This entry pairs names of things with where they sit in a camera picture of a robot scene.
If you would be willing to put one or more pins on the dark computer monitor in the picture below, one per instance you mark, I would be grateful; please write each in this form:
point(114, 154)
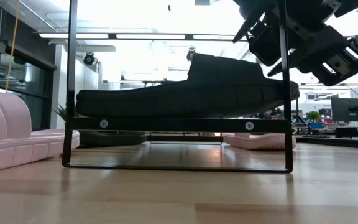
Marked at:
point(346, 109)

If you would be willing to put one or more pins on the background green plant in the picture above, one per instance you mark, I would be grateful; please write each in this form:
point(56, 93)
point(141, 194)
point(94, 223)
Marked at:
point(313, 116)

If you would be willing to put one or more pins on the wooden shelf black metal frame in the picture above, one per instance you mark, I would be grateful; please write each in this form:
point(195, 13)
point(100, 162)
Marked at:
point(179, 124)

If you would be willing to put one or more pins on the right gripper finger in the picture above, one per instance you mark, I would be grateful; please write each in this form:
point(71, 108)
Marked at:
point(294, 60)
point(252, 23)

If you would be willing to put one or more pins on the pink slide sandal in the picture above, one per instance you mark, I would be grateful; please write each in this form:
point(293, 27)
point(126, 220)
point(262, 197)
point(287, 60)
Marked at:
point(259, 141)
point(11, 140)

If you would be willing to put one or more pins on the black metal table frame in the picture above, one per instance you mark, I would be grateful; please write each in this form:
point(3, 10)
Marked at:
point(337, 142)

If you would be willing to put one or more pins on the round black ceiling spotlight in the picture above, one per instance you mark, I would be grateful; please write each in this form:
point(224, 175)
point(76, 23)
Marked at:
point(191, 53)
point(89, 59)

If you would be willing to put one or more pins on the black slide sandal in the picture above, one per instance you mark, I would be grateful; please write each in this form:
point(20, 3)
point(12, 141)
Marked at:
point(213, 93)
point(113, 139)

